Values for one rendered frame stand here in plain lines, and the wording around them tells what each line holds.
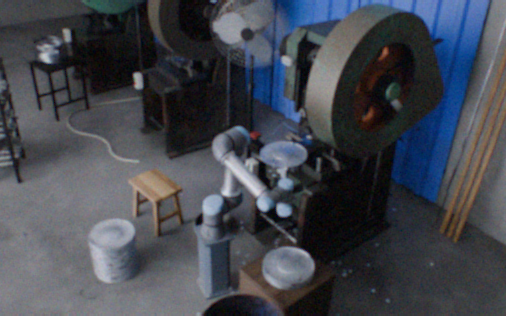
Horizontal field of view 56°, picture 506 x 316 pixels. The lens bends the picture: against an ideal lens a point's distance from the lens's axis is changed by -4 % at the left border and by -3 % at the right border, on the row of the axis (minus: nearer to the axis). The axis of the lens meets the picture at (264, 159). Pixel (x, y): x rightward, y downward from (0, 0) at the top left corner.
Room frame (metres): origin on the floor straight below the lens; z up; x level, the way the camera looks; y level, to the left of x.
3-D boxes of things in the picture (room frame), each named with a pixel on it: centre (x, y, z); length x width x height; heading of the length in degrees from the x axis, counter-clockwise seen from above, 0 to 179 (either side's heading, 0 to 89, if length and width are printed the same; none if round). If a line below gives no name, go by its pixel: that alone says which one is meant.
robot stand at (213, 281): (2.20, 0.28, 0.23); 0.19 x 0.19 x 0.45; 28
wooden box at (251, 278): (2.01, -0.17, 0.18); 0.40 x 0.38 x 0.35; 134
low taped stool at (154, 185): (2.83, 0.77, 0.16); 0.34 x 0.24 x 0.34; 46
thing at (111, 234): (2.31, 0.94, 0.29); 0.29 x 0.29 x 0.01
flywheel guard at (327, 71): (2.56, -0.62, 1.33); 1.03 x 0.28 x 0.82; 130
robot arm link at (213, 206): (2.21, 0.27, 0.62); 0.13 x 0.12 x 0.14; 141
